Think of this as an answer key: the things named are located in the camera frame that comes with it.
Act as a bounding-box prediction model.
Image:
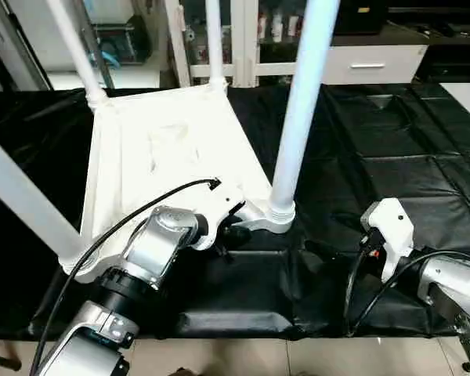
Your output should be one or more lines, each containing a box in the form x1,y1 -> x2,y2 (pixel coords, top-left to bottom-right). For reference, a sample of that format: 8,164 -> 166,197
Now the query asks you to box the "black metal workbench leg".
0,352 -> 23,372

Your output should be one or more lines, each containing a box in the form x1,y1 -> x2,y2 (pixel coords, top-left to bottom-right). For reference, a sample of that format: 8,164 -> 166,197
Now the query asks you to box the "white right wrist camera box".
360,197 -> 414,283

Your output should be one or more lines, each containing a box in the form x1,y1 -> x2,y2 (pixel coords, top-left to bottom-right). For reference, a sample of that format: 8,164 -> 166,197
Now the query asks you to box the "white drawer unit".
323,45 -> 429,85

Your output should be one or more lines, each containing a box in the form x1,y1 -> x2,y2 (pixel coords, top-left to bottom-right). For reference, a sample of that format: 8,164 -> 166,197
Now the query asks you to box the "white glass door cabinet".
164,0 -> 314,89

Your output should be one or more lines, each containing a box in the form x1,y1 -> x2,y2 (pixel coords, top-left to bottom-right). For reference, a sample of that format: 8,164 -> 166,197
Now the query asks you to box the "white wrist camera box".
196,182 -> 248,250
360,197 -> 414,283

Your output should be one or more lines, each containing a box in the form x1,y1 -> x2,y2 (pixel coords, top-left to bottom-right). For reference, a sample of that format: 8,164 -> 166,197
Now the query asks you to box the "white plastic table top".
59,82 -> 297,284

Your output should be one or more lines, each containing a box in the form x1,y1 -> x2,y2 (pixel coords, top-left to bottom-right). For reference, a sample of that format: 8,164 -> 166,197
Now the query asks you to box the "black table mat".
0,82 -> 470,339

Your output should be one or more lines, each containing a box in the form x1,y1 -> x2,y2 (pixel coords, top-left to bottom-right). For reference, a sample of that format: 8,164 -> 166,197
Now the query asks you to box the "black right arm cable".
343,249 -> 470,338

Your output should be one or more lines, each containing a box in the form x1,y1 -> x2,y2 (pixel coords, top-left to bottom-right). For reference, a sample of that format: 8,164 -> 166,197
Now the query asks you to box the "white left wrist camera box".
196,182 -> 248,250

